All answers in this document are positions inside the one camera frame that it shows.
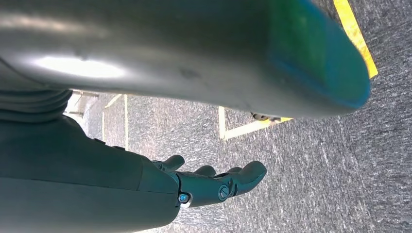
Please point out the pale floor tape outline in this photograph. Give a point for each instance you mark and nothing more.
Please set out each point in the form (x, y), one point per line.
(221, 123)

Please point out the yellow floor tape strip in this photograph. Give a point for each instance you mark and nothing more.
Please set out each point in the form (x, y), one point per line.
(354, 32)

